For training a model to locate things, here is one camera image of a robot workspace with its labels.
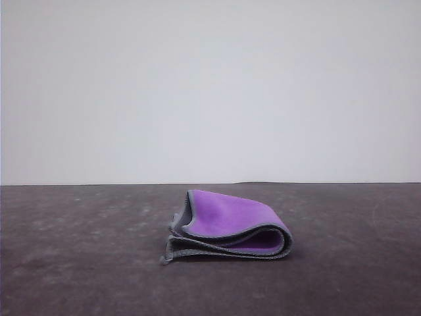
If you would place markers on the purple towel with grey hem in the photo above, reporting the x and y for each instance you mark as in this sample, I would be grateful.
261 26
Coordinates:
223 214

